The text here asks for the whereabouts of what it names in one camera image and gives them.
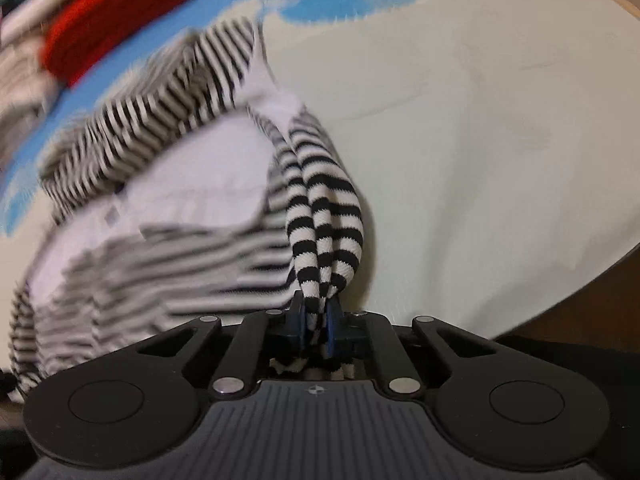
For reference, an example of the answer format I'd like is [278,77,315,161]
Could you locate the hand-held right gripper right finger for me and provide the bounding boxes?
[325,295,501,400]

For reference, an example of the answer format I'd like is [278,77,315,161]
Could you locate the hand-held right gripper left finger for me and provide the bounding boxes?
[134,290,306,402]

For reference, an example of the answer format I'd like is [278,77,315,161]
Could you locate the striped shirt with white vest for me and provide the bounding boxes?
[7,17,367,404]

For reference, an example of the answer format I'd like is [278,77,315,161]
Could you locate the blue and white bed mat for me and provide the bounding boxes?
[0,0,640,341]

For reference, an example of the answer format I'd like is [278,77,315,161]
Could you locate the red folded blanket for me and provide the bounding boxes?
[40,0,202,87]

